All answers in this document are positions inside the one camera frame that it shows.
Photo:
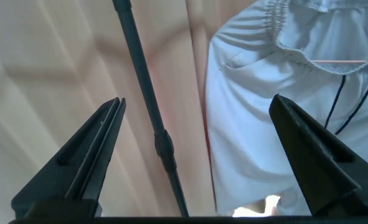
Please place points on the black clothes rack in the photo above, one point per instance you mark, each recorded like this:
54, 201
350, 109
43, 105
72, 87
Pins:
143, 77

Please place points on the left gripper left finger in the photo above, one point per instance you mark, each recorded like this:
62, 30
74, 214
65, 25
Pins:
65, 174

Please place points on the beige curtain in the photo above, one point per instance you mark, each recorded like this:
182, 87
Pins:
46, 62

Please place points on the pale grey shorts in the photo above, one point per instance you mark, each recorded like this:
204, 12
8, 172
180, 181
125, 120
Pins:
249, 124

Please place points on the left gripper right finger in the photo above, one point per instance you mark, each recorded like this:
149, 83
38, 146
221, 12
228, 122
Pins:
327, 174

